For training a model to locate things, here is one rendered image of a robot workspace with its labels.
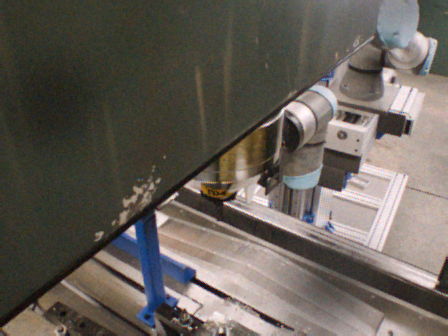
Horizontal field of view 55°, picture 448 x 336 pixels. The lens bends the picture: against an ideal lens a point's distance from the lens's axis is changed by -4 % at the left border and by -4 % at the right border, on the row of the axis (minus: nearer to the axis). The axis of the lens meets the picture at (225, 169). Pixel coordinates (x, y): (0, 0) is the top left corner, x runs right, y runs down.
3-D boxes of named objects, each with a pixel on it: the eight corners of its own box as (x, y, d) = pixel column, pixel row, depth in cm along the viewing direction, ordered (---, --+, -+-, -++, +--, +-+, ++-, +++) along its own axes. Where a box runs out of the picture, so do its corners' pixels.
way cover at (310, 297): (164, 226, 175) (161, 194, 166) (391, 334, 133) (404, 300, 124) (109, 273, 154) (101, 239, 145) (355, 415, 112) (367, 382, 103)
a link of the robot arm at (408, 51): (396, 34, 142) (348, -22, 96) (442, 44, 135) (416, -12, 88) (385, 70, 144) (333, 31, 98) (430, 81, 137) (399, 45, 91)
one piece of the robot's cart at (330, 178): (345, 140, 185) (349, 121, 180) (369, 147, 181) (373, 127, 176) (317, 185, 159) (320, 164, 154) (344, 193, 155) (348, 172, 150)
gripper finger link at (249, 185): (247, 225, 60) (267, 187, 67) (249, 188, 57) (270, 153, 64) (225, 219, 61) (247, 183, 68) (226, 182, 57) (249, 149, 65)
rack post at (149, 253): (162, 292, 112) (150, 198, 95) (179, 301, 109) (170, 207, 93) (135, 318, 105) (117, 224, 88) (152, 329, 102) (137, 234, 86)
